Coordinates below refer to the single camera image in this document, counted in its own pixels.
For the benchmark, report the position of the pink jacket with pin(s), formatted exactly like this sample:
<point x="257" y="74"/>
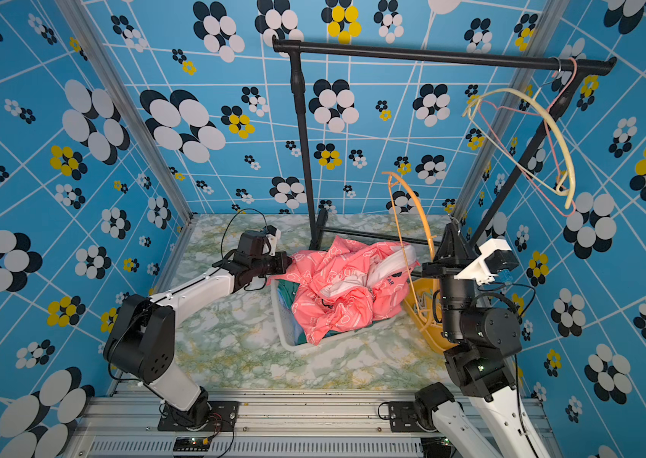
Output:
<point x="348" y="287"/>

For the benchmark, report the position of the black clothes rack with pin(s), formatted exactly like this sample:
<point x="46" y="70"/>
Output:
<point x="295" y="48"/>

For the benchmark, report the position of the yellow plastic tray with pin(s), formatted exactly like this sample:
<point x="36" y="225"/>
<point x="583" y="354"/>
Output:
<point x="422" y="306"/>

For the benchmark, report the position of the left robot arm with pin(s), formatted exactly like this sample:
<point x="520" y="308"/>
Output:
<point x="143" y="339"/>

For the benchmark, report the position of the white plastic basket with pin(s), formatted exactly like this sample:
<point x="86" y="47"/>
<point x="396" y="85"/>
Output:
<point x="286" y="326"/>

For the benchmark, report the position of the green jacket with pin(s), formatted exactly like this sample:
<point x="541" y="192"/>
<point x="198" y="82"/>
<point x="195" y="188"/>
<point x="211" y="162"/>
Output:
<point x="286" y="294"/>

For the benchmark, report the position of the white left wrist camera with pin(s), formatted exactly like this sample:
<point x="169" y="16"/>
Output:
<point x="257" y="244"/>

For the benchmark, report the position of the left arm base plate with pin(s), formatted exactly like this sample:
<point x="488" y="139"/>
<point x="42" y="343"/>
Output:
<point x="216" y="416"/>

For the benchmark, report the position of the small black electronics board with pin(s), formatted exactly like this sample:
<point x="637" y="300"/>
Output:
<point x="192" y="444"/>

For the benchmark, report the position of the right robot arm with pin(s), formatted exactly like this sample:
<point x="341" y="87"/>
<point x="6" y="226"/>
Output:
<point x="482" y="358"/>

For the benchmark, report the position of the pink clothes hanger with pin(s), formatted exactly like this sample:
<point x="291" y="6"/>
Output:
<point x="562" y="197"/>

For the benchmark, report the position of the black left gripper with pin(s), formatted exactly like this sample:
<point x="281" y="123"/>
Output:
<point x="282" y="263"/>

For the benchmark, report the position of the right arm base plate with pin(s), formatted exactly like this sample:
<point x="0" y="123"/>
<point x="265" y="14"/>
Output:
<point x="409" y="417"/>

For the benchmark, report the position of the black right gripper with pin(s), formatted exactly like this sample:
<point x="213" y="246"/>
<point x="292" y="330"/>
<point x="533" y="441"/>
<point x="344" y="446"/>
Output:
<point x="457" y="246"/>

